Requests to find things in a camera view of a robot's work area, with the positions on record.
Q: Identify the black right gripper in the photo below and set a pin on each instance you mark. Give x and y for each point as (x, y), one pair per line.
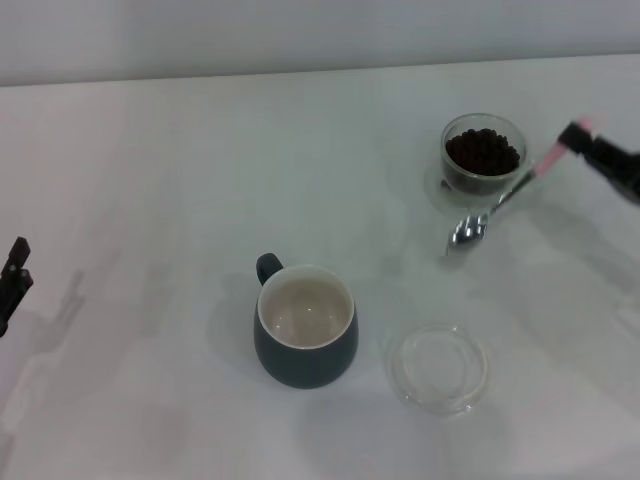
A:
(620, 167)

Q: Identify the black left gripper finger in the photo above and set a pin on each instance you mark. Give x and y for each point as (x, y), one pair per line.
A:
(21, 295)
(17, 255)

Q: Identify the dark teal ceramic mug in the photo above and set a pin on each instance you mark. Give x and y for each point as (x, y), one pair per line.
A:
(305, 365)

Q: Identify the clear double-wall glass cup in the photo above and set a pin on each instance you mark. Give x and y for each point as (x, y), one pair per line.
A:
(520, 145)

